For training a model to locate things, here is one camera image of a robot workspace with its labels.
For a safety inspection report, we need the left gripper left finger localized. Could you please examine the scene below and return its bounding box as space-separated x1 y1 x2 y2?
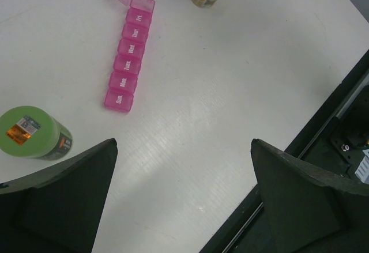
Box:
1 138 118 252

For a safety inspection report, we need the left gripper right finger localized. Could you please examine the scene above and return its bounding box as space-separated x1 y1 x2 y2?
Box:
251 139 368 252

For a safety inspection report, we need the pink weekly pill organizer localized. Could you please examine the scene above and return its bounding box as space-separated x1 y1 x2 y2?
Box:
104 0 155 113

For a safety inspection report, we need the green lidded pill bottle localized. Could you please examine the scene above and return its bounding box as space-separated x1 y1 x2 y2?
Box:
1 106 73 161

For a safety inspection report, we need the right white cable duct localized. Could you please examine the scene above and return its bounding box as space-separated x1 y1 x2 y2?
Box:
355 149 369 184

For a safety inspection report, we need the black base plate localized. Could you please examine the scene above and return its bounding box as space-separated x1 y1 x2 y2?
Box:
202 55 368 252

